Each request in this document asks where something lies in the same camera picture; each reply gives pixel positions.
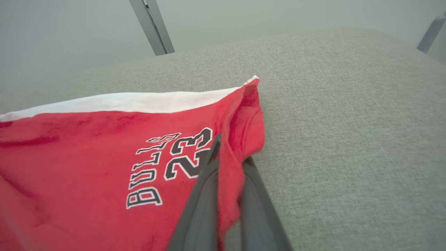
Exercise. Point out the grey partition post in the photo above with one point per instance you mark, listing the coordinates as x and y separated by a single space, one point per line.
149 28
161 28

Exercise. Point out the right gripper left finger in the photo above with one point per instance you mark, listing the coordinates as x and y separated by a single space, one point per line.
198 223

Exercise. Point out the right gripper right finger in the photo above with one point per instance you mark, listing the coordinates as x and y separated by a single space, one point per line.
259 226

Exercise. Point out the grey metal frame leg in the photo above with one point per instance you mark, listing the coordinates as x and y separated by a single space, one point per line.
430 35

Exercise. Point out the red Bulls 23 shorts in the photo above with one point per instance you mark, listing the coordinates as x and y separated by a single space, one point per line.
69 174

